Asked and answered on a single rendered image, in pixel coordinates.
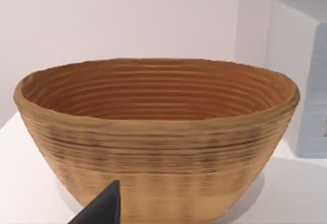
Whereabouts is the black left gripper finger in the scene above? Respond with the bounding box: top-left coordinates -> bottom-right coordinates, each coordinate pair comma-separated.
69,180 -> 121,224

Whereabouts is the brown woven basket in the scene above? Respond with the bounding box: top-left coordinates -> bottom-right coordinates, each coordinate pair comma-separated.
14,57 -> 301,224

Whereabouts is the pale grey box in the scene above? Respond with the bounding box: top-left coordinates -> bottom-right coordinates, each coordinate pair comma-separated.
263,0 -> 327,159

